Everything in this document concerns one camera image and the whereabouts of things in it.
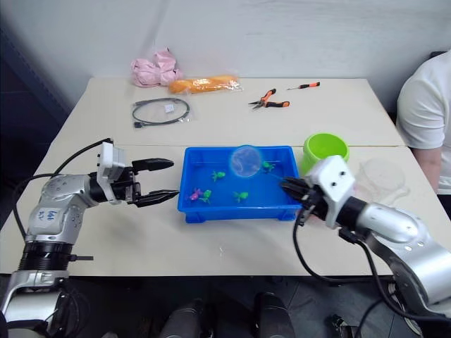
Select dark rounded shape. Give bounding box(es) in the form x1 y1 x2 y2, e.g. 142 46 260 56
252 291 296 338
164 298 206 338

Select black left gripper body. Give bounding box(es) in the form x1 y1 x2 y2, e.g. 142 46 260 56
112 164 144 206

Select green plastic bucket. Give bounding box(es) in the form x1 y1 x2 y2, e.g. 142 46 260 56
299 132 351 176

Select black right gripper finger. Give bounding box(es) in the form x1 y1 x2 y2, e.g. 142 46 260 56
283 176 313 189
280 184 311 203

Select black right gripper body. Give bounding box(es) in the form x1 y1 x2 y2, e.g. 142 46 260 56
298 180 330 222

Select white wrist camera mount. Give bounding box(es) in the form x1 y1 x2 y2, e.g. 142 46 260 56
305 154 357 230
96 140 128 206

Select orange black pliers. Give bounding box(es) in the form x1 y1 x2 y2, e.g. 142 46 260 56
247 88 291 111

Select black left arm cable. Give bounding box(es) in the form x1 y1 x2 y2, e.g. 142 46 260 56
13 138 116 240

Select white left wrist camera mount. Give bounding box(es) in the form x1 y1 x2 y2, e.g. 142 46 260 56
96 140 128 206

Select person in white shirt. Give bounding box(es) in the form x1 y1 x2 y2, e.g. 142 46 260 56
395 51 451 195

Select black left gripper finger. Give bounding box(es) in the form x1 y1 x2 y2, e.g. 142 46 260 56
131 158 175 174
135 189 181 208

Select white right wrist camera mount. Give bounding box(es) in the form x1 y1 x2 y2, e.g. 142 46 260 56
305 154 357 230

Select crumpled pink plastic bag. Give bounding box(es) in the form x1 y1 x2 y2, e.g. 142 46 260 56
130 49 185 87

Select clear plastic cup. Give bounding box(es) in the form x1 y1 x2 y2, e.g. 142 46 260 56
354 157 412 213

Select orange black screwdriver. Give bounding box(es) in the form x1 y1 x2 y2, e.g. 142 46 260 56
285 81 321 92

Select black cable in clear bag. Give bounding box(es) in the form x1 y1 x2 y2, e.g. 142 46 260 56
131 98 193 130

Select orange item in clear bag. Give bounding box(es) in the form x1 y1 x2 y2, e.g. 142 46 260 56
168 74 245 96

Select blue plastic tub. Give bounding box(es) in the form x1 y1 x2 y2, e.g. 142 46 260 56
175 144 304 225

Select small black floor object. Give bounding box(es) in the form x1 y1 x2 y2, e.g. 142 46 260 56
330 314 357 338

